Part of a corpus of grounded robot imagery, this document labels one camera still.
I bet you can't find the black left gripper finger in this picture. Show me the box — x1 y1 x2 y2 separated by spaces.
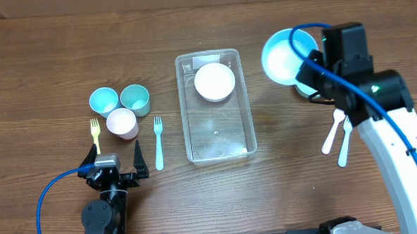
79 144 97 172
133 140 149 177

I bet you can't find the pink plastic cup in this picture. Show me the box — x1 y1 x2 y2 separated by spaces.
106 108 139 140

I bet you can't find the blue plastic cup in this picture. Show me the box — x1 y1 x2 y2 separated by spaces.
89 87 121 118

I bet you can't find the green plastic cup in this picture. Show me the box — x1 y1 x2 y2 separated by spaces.
120 84 151 117

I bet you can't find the teal plastic bowl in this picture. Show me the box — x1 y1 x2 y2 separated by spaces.
295 82 317 98

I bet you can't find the blue plastic bowl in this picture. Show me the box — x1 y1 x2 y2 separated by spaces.
261 28 318 85

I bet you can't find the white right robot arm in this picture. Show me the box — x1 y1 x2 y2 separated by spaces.
297 49 417 234

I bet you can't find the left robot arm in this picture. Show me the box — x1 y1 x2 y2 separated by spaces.
77 141 149 234

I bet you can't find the clear plastic container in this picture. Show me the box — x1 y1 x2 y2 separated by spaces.
175 48 258 166

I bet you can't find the yellow plastic fork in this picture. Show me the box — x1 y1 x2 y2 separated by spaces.
90 118 101 154

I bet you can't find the light blue plastic fork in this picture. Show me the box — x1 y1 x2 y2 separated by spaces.
153 116 164 171
337 117 353 168

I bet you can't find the pink plastic spoon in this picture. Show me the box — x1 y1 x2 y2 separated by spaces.
321 109 346 155

